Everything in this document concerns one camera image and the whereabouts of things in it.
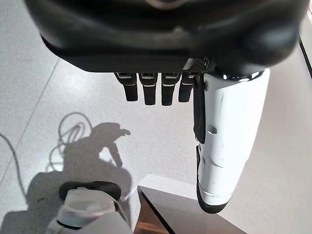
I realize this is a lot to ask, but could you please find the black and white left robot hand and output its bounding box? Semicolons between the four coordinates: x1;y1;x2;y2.
24;0;307;214

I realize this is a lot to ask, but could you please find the black upright board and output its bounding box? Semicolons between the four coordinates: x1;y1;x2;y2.
298;39;312;80

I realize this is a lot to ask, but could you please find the thin grey floor cable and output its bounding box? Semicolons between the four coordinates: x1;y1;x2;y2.
0;133;29;203

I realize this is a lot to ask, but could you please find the brown wooden table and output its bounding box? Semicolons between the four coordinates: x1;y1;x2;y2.
136;184;245;234

